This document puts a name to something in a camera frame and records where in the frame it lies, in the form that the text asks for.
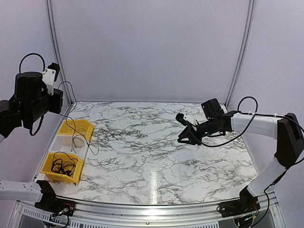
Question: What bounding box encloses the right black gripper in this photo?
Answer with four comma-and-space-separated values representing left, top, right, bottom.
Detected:
178, 118, 218, 146

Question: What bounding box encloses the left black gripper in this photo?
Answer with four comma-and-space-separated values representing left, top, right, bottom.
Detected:
25, 88, 63, 124

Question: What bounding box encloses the thin black cable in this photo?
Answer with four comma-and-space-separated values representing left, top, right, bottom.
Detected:
57, 81, 100, 156
70, 136, 85, 155

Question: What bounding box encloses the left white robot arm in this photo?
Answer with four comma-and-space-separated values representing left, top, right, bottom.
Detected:
0, 68, 63, 211

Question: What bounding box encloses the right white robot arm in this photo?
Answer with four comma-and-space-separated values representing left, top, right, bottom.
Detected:
176, 98, 304, 213

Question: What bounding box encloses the far yellow bin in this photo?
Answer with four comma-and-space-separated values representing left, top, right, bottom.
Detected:
57, 119, 94, 143

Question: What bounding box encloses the white middle bin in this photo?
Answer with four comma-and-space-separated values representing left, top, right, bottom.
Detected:
48, 134, 88, 160

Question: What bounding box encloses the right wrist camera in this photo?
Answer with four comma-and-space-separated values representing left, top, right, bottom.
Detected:
175, 113, 199, 126

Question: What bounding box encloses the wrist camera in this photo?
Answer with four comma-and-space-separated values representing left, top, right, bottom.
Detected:
42, 62, 60, 95
175, 113, 199, 126

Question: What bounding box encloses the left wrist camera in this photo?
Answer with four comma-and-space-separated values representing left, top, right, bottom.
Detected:
42, 62, 60, 95

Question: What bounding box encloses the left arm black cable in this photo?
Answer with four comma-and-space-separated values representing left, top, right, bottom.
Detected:
19, 53, 46, 136

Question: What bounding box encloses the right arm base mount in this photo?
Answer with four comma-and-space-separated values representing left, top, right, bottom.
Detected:
217, 187, 260, 218

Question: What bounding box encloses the left aluminium corner post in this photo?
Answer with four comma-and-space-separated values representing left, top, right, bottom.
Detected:
45, 0, 73, 105

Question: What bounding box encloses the aluminium corner post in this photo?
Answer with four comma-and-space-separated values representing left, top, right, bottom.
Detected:
45, 0, 73, 105
224, 0, 256, 107

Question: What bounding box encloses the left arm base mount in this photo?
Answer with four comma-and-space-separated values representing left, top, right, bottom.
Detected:
34, 180, 76, 217

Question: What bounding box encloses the aluminium front rail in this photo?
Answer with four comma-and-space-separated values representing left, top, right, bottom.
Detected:
14, 190, 279, 228

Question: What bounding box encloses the right aluminium corner post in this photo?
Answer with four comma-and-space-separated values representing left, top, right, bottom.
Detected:
224, 0, 256, 107

